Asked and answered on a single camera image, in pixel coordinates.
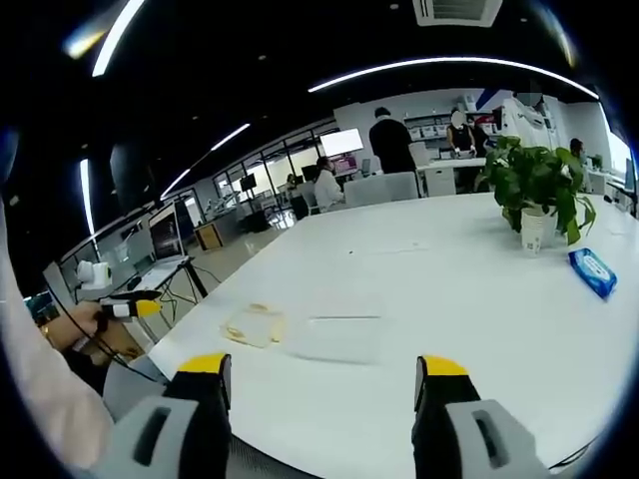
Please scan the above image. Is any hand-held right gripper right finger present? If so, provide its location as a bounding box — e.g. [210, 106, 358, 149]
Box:
[411, 354, 550, 479]

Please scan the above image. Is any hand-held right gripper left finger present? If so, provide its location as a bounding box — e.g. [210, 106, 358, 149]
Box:
[92, 352, 234, 479]

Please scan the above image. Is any person's left hand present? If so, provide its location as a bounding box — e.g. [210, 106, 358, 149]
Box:
[68, 302, 109, 346]

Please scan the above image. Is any white side desk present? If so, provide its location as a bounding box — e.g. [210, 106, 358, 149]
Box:
[124, 254, 210, 313]

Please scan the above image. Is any grey office chair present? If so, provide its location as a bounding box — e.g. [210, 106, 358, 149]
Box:
[101, 358, 172, 426]

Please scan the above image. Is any dark computer monitor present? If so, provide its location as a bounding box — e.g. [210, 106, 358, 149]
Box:
[148, 201, 190, 264]

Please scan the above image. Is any ceiling light strip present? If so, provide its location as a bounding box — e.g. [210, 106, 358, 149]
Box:
[307, 55, 601, 101]
[79, 158, 98, 237]
[91, 0, 147, 79]
[159, 122, 253, 202]

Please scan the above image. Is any wooden box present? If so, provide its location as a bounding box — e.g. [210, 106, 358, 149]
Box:
[193, 221, 225, 251]

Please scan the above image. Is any clear plastic sheet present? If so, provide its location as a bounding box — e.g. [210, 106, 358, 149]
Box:
[288, 297, 389, 365]

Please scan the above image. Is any blue wet wipes pack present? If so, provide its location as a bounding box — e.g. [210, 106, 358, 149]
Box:
[567, 246, 619, 301]

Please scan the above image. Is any white paper cup pot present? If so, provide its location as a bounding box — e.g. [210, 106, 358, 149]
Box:
[519, 206, 558, 260]

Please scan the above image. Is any white drawer cabinet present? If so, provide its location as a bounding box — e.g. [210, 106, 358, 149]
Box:
[422, 164, 458, 198]

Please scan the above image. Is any grey chair back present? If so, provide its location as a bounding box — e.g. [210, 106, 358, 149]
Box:
[342, 171, 419, 207]

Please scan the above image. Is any bright computer monitor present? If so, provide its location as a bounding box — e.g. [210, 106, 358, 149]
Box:
[319, 127, 364, 157]

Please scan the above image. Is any green potted plant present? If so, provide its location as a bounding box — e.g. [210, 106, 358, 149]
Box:
[473, 134, 598, 246]

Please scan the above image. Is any ceiling air vent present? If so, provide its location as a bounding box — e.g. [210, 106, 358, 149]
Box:
[411, 0, 504, 28]

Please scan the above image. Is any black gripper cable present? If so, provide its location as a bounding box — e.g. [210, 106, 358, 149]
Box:
[47, 278, 169, 386]

